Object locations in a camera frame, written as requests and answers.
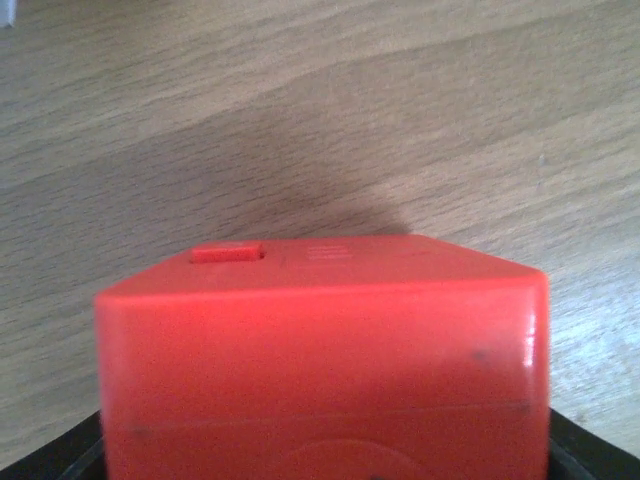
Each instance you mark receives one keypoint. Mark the red socket cube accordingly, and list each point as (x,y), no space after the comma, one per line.
(375,357)

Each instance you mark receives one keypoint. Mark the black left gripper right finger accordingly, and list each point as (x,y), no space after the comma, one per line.
(577,454)

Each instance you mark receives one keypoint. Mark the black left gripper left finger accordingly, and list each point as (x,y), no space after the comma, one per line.
(77,454)

